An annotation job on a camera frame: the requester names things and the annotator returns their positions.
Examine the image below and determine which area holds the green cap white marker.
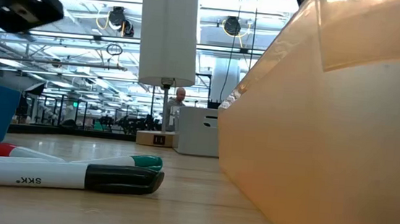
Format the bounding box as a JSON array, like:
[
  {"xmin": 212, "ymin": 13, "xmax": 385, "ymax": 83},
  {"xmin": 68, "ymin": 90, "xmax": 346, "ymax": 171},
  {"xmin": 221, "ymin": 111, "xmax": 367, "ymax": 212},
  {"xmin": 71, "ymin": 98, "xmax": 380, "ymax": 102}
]
[{"xmin": 66, "ymin": 147, "xmax": 165, "ymax": 173}]

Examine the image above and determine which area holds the black cap white marker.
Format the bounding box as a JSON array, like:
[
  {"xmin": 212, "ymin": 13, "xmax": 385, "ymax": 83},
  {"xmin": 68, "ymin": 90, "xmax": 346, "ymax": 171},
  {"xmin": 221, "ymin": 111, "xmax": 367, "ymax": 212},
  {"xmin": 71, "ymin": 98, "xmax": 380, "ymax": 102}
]
[{"xmin": 0, "ymin": 155, "xmax": 166, "ymax": 201}]

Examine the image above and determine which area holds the person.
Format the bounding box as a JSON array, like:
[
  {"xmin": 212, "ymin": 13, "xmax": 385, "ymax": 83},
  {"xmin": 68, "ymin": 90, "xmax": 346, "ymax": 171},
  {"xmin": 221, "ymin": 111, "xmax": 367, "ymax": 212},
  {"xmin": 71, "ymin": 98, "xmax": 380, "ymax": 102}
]
[{"xmin": 163, "ymin": 86, "xmax": 188, "ymax": 134}]

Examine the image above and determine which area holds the black aluminium frame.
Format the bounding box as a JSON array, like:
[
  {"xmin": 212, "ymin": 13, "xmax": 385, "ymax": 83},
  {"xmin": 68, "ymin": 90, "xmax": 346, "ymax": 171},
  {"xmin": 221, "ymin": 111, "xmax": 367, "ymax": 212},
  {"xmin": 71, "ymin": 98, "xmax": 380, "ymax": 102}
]
[{"xmin": 7, "ymin": 123, "xmax": 137, "ymax": 144}]

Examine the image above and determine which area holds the orange translucent tray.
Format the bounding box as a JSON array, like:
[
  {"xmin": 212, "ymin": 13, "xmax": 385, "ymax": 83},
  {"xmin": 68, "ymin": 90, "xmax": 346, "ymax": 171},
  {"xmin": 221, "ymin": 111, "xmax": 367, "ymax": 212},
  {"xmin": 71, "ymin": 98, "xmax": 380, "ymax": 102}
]
[{"xmin": 207, "ymin": 0, "xmax": 400, "ymax": 224}]

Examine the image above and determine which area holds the grey plastic bin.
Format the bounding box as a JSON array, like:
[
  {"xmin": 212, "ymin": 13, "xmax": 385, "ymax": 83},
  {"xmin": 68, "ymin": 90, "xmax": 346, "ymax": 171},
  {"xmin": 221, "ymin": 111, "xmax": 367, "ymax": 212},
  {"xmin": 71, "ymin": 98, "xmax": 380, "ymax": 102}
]
[{"xmin": 171, "ymin": 105, "xmax": 224, "ymax": 158}]

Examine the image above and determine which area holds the black ceiling cable reel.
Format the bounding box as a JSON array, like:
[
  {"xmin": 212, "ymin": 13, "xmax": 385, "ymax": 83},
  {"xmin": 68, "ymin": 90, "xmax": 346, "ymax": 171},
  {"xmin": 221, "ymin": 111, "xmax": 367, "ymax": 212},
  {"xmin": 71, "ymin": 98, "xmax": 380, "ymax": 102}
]
[
  {"xmin": 106, "ymin": 5, "xmax": 138, "ymax": 38},
  {"xmin": 222, "ymin": 15, "xmax": 244, "ymax": 37}
]

